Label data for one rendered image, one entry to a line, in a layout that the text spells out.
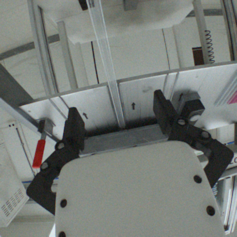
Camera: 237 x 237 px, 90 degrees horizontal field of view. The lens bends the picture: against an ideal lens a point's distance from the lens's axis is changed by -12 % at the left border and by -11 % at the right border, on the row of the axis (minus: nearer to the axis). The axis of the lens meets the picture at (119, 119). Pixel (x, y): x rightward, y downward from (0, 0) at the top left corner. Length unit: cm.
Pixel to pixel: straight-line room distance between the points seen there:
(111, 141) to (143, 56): 175
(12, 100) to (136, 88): 23
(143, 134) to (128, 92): 13
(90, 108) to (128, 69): 169
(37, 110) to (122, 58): 176
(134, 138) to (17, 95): 28
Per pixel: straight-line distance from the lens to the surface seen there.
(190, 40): 233
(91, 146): 36
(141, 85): 26
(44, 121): 33
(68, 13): 70
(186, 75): 29
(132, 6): 65
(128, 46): 203
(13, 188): 138
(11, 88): 31
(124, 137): 35
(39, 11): 63
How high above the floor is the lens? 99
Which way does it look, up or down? 11 degrees up
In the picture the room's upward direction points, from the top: 168 degrees clockwise
